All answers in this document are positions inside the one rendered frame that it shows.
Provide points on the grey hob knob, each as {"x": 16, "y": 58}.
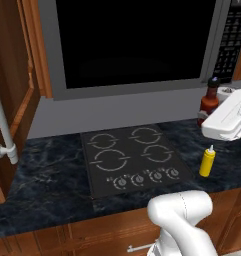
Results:
{"x": 138, "y": 180}
{"x": 157, "y": 176}
{"x": 173, "y": 172}
{"x": 120, "y": 182}

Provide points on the wooden drawer front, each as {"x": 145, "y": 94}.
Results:
{"x": 112, "y": 233}

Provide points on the grey microwave oven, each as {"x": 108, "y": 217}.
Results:
{"x": 132, "y": 43}

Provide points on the wooden base cabinet front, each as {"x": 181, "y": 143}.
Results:
{"x": 28, "y": 243}

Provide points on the red hot sauce bottle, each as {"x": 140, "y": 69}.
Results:
{"x": 210, "y": 100}

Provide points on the yellow mustard bottle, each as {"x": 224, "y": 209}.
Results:
{"x": 207, "y": 163}

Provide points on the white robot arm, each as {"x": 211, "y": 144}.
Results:
{"x": 178, "y": 216}

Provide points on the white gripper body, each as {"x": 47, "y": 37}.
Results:
{"x": 225, "y": 116}

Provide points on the wooden base cabinet door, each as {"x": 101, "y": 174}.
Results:
{"x": 233, "y": 220}

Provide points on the black hob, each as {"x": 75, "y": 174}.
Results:
{"x": 132, "y": 160}

